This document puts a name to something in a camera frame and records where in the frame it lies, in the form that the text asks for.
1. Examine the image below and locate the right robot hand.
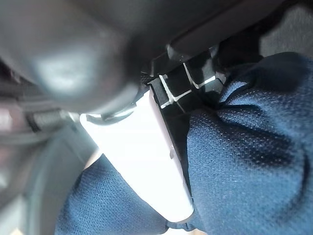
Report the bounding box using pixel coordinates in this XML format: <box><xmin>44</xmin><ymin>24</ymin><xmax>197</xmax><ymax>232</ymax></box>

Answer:
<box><xmin>0</xmin><ymin>0</ymin><xmax>288</xmax><ymax>222</ymax></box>

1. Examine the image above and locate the dark grey front-load washing machine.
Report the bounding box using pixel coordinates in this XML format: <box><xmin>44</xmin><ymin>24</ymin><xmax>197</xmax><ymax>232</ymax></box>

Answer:
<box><xmin>0</xmin><ymin>58</ymin><xmax>103</xmax><ymax>235</ymax></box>

